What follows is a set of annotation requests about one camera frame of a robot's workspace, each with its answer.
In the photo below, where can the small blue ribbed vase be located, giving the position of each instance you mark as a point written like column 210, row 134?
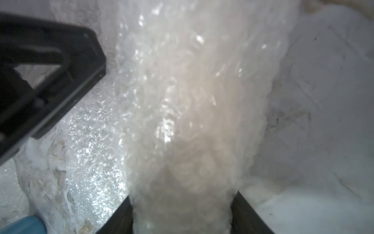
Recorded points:
column 27, row 225

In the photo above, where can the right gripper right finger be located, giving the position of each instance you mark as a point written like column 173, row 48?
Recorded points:
column 244, row 218

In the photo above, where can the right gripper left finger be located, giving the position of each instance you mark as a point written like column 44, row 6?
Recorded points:
column 121, row 222

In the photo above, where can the clear bubble wrap sheet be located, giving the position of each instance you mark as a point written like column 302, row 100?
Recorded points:
column 174, row 125

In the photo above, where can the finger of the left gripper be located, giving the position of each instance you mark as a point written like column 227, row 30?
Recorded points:
column 30, row 112

